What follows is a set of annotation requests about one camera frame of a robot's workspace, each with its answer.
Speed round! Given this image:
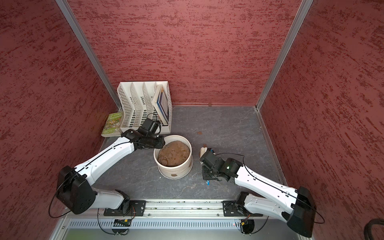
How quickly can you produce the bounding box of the black cable bottom right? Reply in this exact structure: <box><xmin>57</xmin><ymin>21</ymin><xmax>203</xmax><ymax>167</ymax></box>
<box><xmin>363</xmin><ymin>218</ymin><xmax>384</xmax><ymax>240</ymax></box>

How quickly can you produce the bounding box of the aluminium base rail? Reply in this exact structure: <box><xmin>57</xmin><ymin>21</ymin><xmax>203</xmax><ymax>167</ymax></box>
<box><xmin>68</xmin><ymin>198</ymin><xmax>307</xmax><ymax>220</ymax></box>

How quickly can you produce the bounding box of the green paperback book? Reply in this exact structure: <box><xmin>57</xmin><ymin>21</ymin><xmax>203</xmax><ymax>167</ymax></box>
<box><xmin>101</xmin><ymin>112</ymin><xmax>124</xmax><ymax>138</ymax></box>

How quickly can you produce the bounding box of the aluminium corner post right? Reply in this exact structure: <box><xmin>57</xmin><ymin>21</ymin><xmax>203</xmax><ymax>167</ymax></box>
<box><xmin>256</xmin><ymin>0</ymin><xmax>313</xmax><ymax>112</ymax></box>

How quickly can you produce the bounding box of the book in organizer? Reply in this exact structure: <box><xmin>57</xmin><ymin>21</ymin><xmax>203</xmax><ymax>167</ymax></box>
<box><xmin>152</xmin><ymin>85</ymin><xmax>170</xmax><ymax>126</ymax></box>

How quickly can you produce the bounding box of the white ceramic pot with mud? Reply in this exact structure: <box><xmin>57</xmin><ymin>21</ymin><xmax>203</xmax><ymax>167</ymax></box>
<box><xmin>154</xmin><ymin>135</ymin><xmax>194</xmax><ymax>180</ymax></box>

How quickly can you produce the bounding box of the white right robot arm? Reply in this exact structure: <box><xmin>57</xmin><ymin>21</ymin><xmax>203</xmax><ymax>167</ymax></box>
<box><xmin>200</xmin><ymin>148</ymin><xmax>317</xmax><ymax>238</ymax></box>

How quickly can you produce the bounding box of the white plastic file organizer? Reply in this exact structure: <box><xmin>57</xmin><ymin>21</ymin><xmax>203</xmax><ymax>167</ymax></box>
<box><xmin>117</xmin><ymin>81</ymin><xmax>173</xmax><ymax>134</ymax></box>

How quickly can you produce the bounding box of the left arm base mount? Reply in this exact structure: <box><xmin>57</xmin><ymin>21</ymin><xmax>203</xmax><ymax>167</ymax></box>
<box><xmin>103</xmin><ymin>200</ymin><xmax>147</xmax><ymax>217</ymax></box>

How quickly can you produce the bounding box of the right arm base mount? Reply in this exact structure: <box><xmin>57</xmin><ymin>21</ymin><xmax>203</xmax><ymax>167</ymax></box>
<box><xmin>222</xmin><ymin>200</ymin><xmax>264</xmax><ymax>218</ymax></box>

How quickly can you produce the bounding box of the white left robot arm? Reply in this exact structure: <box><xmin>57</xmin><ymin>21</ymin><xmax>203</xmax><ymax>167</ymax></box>
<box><xmin>55</xmin><ymin>128</ymin><xmax>165</xmax><ymax>216</ymax></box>

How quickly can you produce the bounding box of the aluminium corner post left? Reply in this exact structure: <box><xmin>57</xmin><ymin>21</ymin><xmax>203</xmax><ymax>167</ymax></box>
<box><xmin>56</xmin><ymin>0</ymin><xmax>123</xmax><ymax>110</ymax></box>

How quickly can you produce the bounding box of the aluminium corner post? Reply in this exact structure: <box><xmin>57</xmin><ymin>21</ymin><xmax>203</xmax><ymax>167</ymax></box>
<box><xmin>256</xmin><ymin>0</ymin><xmax>313</xmax><ymax>112</ymax></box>
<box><xmin>56</xmin><ymin>0</ymin><xmax>123</xmax><ymax>110</ymax></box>

